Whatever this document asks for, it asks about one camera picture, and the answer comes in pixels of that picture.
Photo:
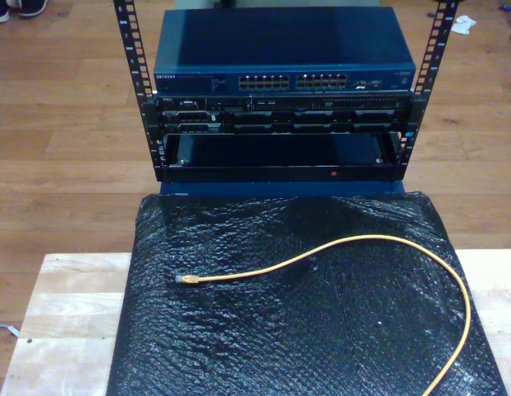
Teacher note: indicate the blue base panel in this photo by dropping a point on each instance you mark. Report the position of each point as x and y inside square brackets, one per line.
[280, 189]

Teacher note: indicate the black rack server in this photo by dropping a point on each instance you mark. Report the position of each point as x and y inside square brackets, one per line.
[280, 119]

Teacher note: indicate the black bubble-wrap mat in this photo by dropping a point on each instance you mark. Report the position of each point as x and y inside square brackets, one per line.
[280, 330]

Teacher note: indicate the white crumpled paper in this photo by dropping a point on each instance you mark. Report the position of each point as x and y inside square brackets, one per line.
[463, 24]

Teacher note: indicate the person's shoe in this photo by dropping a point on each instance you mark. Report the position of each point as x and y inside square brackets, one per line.
[0, 12]
[32, 7]

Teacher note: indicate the small blue object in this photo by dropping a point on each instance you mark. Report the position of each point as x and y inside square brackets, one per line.
[504, 7]

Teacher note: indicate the blue network switch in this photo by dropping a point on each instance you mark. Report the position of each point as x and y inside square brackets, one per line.
[280, 41]

